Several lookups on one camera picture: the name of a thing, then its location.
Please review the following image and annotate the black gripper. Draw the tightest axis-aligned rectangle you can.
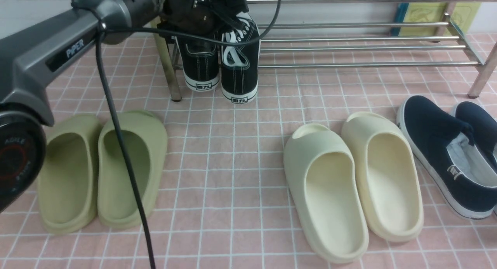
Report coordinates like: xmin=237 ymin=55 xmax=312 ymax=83
xmin=158 ymin=0 xmax=249 ymax=36

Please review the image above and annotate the black canvas sneaker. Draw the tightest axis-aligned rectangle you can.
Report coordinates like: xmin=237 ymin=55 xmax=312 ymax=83
xmin=176 ymin=38 xmax=220 ymax=92
xmin=221 ymin=12 xmax=261 ymax=104

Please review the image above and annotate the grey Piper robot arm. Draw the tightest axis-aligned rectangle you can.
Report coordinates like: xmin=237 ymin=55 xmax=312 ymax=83
xmin=0 ymin=0 xmax=249 ymax=211

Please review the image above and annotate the steel shoe rack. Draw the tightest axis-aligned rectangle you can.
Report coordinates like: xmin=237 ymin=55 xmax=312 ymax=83
xmin=154 ymin=0 xmax=496 ymax=102

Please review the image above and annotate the left navy slip-on shoe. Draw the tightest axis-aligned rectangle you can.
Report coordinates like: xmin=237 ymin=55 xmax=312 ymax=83
xmin=396 ymin=95 xmax=497 ymax=220

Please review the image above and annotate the navy slip-on shoe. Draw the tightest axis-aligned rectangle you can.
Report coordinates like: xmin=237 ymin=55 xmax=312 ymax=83
xmin=396 ymin=95 xmax=497 ymax=220
xmin=445 ymin=102 xmax=497 ymax=220

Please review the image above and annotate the right navy slip-on shoe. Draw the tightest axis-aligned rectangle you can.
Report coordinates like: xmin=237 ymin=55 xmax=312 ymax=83
xmin=445 ymin=102 xmax=497 ymax=220

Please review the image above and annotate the left cream foam slide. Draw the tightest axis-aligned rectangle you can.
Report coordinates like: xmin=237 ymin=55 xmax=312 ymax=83
xmin=283 ymin=123 xmax=369 ymax=264

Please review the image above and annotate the cream foam slide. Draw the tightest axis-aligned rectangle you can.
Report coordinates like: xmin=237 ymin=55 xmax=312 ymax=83
xmin=283 ymin=123 xmax=369 ymax=264
xmin=341 ymin=112 xmax=424 ymax=243

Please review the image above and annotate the left green foam slide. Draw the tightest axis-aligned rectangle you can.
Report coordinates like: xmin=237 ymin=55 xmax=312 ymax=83
xmin=37 ymin=115 xmax=103 ymax=235

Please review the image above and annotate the right cream foam slide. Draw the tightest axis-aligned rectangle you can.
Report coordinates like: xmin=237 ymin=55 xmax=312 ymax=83
xmin=341 ymin=112 xmax=424 ymax=243

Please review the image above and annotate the teal and yellow book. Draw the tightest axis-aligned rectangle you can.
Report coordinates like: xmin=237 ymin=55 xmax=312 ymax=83
xmin=390 ymin=2 xmax=481 ymax=36

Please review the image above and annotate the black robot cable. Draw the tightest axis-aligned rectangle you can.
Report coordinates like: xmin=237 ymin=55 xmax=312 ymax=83
xmin=70 ymin=0 xmax=282 ymax=269

